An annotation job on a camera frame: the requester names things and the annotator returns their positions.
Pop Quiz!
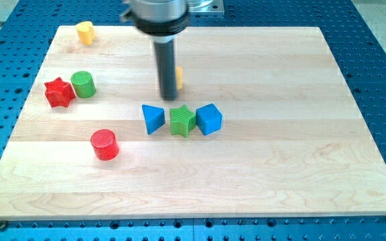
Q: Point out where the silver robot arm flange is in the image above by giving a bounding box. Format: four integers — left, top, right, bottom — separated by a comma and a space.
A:
120, 0, 190, 37

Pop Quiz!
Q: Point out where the red cylinder block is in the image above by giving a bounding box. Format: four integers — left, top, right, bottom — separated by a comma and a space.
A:
90, 129, 119, 161

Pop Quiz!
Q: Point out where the light wooden board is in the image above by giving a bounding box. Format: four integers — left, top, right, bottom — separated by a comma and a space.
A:
0, 25, 386, 220

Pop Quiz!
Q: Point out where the yellow hexagon block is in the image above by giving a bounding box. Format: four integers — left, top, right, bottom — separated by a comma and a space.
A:
176, 66, 183, 90

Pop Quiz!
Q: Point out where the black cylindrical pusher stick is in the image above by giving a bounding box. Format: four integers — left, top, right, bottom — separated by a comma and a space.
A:
152, 36, 178, 100

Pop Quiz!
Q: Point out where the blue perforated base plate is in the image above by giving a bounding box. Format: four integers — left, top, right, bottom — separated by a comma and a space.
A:
0, 1, 386, 240

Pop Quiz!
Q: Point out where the yellow heart block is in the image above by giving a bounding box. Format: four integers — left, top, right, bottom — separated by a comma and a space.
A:
75, 21, 96, 46

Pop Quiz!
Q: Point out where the green cylinder block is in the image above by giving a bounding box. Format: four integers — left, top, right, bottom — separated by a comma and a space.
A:
70, 71, 96, 98

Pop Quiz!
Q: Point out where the blue cube block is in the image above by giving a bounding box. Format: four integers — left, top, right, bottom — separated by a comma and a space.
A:
196, 103, 222, 135

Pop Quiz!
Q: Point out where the blue triangle block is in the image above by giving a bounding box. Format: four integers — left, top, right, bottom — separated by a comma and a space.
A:
142, 104, 166, 135

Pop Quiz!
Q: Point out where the green star block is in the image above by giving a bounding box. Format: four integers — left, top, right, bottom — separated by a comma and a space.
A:
170, 105, 196, 137

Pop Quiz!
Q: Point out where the red star block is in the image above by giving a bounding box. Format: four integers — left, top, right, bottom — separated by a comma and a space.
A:
44, 77, 76, 108

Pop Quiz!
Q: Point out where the clear acrylic mount plate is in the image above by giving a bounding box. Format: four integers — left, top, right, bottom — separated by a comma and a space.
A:
187, 0, 224, 15

